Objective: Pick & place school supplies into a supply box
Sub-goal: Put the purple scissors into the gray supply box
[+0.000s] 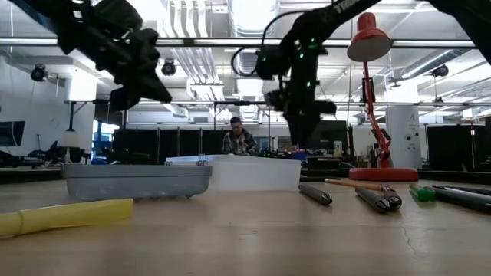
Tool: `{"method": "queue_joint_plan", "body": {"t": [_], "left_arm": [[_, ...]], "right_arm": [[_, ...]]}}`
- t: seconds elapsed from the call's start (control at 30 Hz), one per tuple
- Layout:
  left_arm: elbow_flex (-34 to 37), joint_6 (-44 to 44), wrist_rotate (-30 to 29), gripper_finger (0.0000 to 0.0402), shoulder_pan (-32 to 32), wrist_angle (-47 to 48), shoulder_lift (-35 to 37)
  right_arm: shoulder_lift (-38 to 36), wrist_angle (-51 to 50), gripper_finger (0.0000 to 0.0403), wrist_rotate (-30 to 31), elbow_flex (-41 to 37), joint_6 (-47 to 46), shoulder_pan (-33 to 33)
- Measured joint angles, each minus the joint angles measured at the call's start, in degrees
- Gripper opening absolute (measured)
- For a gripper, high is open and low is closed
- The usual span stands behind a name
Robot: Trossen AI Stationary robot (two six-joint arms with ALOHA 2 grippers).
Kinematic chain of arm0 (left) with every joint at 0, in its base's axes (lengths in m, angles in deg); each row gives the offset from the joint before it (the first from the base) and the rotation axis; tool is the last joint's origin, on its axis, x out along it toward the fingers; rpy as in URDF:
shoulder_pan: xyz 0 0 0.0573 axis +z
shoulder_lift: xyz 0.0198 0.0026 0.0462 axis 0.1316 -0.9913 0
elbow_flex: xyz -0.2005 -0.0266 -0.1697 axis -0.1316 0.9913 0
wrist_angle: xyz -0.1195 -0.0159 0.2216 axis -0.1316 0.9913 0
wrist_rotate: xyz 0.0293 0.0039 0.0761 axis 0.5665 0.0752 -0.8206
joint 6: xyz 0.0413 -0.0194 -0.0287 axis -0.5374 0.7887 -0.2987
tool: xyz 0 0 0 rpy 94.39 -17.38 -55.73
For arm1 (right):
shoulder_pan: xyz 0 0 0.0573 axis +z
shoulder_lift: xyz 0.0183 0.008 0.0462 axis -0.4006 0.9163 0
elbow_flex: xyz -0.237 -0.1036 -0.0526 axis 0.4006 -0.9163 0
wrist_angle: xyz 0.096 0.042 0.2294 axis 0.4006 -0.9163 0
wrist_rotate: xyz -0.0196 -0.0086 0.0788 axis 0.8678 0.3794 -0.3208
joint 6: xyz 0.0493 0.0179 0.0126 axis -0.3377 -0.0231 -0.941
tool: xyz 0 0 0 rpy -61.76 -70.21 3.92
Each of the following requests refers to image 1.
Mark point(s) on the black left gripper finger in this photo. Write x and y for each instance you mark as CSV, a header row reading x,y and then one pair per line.
x,y
153,88
122,100

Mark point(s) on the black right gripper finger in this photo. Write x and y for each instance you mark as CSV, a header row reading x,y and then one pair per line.
x,y
297,126
314,115

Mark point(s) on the orange wooden pencil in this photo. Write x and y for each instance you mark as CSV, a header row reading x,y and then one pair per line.
x,y
353,184

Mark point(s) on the grey plastic box lid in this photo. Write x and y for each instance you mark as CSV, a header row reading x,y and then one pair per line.
x,y
134,184

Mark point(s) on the dark purple pen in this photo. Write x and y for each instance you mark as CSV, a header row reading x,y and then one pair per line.
x,y
392,197

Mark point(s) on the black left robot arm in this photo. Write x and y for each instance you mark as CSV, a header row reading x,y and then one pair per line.
x,y
46,19

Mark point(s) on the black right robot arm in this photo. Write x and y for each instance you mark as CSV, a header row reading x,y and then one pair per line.
x,y
326,19

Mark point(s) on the translucent plastic supply box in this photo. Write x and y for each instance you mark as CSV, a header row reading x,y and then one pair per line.
x,y
253,174

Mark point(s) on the black hanging spotlight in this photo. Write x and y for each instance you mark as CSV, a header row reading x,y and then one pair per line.
x,y
440,71
169,68
39,73

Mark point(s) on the black computer monitor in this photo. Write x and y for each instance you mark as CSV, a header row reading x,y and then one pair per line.
x,y
333,136

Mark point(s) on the person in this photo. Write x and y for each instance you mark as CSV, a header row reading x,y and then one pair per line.
x,y
239,142

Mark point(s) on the grey horizontal overhead beam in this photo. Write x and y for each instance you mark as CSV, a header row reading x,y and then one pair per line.
x,y
192,42

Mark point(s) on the black partition screen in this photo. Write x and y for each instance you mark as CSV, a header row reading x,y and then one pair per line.
x,y
172,145
452,147

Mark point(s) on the white shade table lamp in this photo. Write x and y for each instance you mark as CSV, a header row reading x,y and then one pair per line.
x,y
69,138

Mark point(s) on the black pen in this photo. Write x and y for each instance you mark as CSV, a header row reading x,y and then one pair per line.
x,y
468,189
314,194
371,199

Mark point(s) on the red desk lamp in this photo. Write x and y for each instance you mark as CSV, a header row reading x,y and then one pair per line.
x,y
368,42

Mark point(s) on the white round pillar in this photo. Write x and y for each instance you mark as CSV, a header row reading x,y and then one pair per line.
x,y
403,134

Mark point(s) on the yellow highlighter marker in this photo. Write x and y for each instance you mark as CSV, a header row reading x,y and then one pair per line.
x,y
76,214

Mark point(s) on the green marker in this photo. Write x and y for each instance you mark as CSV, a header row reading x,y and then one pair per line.
x,y
422,192

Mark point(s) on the dark grey pen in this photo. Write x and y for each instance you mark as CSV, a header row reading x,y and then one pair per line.
x,y
468,201

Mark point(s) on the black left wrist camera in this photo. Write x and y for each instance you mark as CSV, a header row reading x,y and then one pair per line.
x,y
145,40

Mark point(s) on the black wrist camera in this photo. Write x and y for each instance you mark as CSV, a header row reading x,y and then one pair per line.
x,y
274,94
145,40

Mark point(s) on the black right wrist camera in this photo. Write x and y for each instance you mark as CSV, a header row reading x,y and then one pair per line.
x,y
274,94

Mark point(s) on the black wall monitor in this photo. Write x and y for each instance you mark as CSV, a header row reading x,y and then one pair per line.
x,y
11,134

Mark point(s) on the black aluminium table frame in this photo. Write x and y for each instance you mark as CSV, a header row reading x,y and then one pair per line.
x,y
452,176

